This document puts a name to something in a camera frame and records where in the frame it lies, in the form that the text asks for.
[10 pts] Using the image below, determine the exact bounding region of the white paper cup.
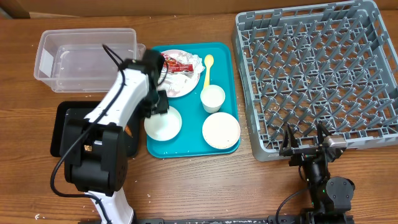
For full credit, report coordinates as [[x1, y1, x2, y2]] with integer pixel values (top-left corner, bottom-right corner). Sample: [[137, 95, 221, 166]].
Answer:
[[200, 85, 226, 113]]

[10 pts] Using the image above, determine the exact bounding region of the small white bowl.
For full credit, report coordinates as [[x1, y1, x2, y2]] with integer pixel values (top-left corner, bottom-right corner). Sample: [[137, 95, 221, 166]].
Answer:
[[144, 106, 182, 141]]

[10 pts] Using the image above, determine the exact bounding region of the red snack wrapper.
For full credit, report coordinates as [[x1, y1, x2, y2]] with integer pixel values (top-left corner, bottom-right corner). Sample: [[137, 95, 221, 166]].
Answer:
[[162, 54, 193, 73]]

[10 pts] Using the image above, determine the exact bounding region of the brown food chunk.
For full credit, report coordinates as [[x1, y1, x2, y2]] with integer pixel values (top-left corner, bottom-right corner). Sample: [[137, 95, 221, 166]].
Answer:
[[84, 145, 93, 152]]

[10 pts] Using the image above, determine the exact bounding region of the black plastic tray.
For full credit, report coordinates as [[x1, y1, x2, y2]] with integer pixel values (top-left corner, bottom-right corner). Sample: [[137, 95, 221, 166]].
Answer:
[[50, 101, 141, 157]]

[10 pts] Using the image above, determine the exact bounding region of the clear plastic bin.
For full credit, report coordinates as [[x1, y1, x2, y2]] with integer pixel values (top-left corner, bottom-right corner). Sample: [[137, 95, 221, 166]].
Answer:
[[34, 28, 146, 93]]

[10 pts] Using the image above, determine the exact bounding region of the yellow plastic spoon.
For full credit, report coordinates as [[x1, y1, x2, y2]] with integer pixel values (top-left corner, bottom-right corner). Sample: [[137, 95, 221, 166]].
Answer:
[[203, 54, 214, 88]]

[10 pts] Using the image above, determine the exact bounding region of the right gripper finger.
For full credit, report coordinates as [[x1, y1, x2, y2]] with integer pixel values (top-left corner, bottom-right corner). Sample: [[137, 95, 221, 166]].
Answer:
[[281, 124, 299, 151], [317, 122, 331, 146]]

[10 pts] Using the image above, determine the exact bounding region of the large white plate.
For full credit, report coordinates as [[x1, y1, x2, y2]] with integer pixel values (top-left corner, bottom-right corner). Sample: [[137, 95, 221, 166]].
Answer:
[[157, 49, 201, 99]]

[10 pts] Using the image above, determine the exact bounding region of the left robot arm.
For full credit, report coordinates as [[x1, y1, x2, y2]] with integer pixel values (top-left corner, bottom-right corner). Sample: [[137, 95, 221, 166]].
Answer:
[[50, 45, 169, 223]]

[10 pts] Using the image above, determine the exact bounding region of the right black cable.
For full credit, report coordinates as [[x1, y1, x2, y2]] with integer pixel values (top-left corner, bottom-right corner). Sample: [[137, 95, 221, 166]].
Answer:
[[275, 187, 309, 224]]

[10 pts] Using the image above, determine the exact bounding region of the black cable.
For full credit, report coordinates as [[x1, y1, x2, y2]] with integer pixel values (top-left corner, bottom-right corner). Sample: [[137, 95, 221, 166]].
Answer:
[[50, 44, 127, 224], [275, 187, 309, 224]]

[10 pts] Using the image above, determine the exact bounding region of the teal serving tray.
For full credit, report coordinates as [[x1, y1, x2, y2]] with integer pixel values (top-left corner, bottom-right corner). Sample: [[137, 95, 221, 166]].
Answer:
[[147, 42, 240, 159]]

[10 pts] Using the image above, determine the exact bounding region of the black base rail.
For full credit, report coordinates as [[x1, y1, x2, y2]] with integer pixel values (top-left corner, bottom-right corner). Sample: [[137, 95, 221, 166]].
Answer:
[[77, 215, 355, 224]]

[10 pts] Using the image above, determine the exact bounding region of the grey dishwasher rack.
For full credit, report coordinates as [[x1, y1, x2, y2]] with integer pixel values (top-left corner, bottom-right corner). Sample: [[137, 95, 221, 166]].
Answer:
[[233, 1, 397, 161]]

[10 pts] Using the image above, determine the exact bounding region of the orange sweet potato stick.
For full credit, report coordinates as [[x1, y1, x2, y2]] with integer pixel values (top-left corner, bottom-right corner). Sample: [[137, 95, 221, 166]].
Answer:
[[124, 125, 132, 138]]

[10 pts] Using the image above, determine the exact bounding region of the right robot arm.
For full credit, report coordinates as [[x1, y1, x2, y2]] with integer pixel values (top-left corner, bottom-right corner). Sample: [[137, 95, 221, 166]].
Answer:
[[274, 122, 355, 224]]

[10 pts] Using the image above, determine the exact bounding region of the crumpled white napkin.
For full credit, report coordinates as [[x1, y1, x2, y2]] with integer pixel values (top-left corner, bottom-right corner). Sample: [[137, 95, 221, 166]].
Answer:
[[158, 51, 206, 96]]

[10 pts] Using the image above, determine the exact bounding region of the white bowl with rice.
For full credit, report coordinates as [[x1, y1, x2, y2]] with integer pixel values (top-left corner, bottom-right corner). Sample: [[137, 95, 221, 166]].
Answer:
[[202, 112, 241, 150]]

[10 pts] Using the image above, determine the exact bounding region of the left black cable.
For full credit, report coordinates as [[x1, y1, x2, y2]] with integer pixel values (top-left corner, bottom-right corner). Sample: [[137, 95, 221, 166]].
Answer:
[[50, 44, 127, 224]]

